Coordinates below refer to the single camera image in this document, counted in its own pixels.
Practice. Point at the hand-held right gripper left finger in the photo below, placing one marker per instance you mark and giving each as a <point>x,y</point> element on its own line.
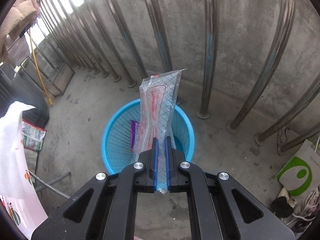
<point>155,165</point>

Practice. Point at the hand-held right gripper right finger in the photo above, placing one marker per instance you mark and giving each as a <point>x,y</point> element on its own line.
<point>168,165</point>

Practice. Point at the purple snack wrapper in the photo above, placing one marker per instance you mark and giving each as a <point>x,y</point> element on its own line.
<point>134,135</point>

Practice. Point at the blue plastic waste basket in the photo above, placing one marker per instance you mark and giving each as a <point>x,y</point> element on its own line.
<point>112,135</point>

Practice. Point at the clear red print wrapper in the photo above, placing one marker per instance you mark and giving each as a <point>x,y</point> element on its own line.
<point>155,105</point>

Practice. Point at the metal balcony railing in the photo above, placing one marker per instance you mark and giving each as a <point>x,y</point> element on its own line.
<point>207,55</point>

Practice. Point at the white canvas shoe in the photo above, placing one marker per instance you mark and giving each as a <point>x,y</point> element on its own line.
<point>283,140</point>

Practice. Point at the black fuzzy slipper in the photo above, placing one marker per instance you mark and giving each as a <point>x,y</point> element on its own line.
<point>282,206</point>

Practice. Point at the green white packet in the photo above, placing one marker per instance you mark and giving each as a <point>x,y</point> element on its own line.
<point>32,135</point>

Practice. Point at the white green paper bag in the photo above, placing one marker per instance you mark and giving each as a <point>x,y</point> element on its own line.
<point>297,172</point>

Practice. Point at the yellow broom stick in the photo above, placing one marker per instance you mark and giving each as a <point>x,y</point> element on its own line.
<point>41,80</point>

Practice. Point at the dark cabinet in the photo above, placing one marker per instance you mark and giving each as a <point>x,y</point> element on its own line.
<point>27,97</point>

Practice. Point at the balloon print tablecloth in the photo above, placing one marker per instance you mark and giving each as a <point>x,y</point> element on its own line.
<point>12,142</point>

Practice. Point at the white sneaker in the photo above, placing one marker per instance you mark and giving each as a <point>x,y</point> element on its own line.
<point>307,212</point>

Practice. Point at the grey hanging cloth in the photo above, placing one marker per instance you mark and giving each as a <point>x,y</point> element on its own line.
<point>17,50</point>

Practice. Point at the beige hanging jacket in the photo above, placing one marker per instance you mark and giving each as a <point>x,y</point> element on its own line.
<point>17,17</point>

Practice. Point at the metal table frame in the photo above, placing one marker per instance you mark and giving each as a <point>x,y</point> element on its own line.
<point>50,182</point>

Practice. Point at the metal frame box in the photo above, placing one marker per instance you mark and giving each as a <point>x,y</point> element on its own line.
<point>62,77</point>

